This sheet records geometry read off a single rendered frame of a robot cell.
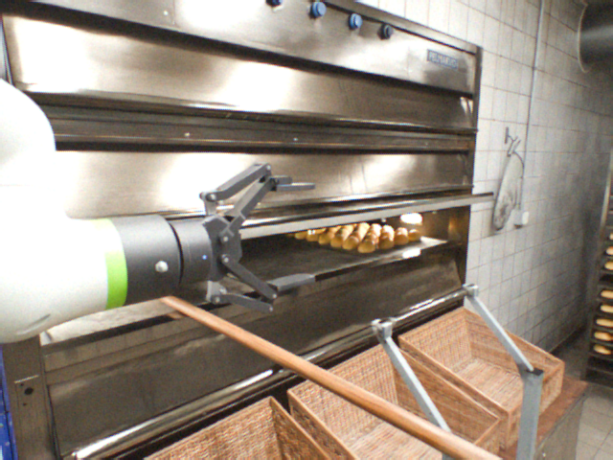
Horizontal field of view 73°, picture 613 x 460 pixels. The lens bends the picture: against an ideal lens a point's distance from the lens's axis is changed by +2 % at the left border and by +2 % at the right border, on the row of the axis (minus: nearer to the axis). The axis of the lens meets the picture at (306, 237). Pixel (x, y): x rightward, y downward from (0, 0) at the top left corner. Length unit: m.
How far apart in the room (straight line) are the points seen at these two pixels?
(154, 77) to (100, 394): 0.76
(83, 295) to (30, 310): 0.04
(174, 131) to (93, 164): 0.20
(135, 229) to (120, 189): 0.60
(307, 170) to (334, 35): 0.44
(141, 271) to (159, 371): 0.79
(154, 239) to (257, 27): 0.93
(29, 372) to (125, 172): 0.47
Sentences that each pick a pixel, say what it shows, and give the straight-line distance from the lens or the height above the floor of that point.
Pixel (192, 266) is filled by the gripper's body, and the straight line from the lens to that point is 0.46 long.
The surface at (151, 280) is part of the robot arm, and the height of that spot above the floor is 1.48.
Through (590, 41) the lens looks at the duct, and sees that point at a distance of 3.53.
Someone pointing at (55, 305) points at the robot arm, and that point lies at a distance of 0.41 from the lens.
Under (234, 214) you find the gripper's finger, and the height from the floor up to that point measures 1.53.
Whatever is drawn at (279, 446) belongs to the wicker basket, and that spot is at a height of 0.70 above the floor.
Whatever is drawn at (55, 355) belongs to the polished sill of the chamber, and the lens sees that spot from 1.08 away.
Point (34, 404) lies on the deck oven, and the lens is 1.12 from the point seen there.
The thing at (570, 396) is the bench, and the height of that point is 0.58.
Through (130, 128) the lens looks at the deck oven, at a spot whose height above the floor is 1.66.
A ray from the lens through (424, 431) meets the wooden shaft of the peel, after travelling 0.70.
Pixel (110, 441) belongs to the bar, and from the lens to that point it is 0.76.
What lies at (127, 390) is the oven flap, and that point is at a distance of 1.18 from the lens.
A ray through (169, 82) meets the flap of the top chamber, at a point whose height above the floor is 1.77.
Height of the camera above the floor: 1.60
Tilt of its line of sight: 11 degrees down
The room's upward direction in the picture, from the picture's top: straight up
